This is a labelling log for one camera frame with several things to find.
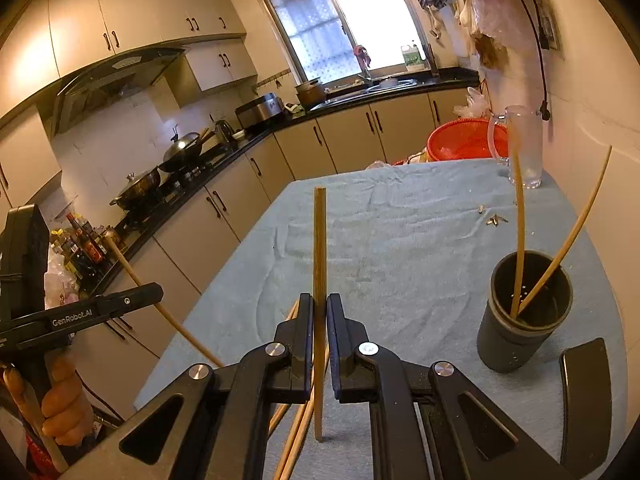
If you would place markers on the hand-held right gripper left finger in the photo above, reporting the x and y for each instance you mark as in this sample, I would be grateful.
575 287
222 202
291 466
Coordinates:
309 320

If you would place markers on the sink faucet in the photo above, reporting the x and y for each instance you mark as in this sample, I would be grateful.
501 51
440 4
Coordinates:
366 72

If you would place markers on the scattered seed shells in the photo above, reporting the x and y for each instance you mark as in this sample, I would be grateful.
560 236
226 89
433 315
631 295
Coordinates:
495 220

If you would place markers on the wooden chopstick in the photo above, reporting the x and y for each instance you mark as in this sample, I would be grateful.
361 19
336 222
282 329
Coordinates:
175 320
521 235
278 417
575 240
300 435
319 260

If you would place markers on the person's left hand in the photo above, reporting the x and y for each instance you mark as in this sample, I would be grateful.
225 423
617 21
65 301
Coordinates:
62 405

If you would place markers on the gas stove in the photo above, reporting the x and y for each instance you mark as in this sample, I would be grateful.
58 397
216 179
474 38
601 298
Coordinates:
200 170

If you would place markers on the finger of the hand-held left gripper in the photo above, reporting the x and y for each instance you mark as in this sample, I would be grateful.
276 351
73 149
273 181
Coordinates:
105 307

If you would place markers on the steel kettle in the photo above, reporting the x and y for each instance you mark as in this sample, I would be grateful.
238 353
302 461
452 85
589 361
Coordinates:
223 131

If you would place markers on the blue-grey table cloth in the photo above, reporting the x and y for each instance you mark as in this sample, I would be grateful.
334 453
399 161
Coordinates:
400 250

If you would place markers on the black kitchen countertop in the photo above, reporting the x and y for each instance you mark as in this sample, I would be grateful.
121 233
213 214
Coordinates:
280 122

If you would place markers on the dark cylindrical chopstick holder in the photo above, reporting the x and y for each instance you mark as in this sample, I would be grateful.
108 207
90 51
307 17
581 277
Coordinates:
515 345

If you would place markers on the steel pot with glass lid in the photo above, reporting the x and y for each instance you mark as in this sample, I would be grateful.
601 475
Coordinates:
137 187

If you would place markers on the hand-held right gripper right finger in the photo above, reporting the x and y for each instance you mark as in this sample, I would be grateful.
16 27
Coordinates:
332 320

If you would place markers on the steel rice cooker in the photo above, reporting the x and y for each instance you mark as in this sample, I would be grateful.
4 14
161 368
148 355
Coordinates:
257 110

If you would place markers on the brown clay pot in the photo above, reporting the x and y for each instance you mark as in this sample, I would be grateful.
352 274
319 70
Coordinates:
309 92

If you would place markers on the red plastic colander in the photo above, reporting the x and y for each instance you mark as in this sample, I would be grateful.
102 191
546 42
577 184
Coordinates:
460 140

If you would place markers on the steel kitchen sink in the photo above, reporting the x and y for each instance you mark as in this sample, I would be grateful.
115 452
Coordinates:
385 86

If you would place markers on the black wok with lid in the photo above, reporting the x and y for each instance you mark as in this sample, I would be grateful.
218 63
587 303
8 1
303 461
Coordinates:
182 149

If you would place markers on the kitchen window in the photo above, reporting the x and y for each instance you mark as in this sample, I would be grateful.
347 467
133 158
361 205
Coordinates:
325 15

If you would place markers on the red rag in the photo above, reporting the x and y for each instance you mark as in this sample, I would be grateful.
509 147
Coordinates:
361 52

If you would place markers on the plastic bag behind table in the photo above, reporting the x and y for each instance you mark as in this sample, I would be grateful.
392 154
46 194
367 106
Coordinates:
380 164

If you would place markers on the black range hood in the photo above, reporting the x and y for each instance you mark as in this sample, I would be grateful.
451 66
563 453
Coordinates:
110 80

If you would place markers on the clear glass mug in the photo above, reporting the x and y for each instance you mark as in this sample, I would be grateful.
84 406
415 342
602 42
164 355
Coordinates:
531 152

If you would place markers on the white crumpled plastic bag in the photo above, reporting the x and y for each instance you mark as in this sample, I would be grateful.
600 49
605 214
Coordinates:
470 102

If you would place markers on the cream upper cabinets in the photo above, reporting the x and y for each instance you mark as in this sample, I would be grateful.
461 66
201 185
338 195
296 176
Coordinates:
140 10

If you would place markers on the black flat plastic piece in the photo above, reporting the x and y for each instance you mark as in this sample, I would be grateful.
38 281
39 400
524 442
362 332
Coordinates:
585 395

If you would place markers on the white pink plastic bag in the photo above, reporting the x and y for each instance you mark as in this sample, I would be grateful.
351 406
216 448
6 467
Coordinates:
60 285

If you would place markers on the wall socket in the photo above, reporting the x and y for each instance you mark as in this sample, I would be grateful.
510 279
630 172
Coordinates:
548 27

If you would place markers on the row of sauce bottles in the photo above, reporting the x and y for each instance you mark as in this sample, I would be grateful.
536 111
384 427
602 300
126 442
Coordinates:
82 247

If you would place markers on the green white detergent bottle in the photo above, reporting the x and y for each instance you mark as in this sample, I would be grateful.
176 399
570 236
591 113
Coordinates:
412 56

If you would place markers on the hanging plastic bags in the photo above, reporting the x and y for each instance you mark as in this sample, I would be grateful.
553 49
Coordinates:
490 5

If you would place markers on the cream lower cabinets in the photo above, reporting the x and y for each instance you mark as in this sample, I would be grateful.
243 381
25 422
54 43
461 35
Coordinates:
350 135

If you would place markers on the cream cabinets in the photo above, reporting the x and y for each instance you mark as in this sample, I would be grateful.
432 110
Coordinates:
350 135
140 10

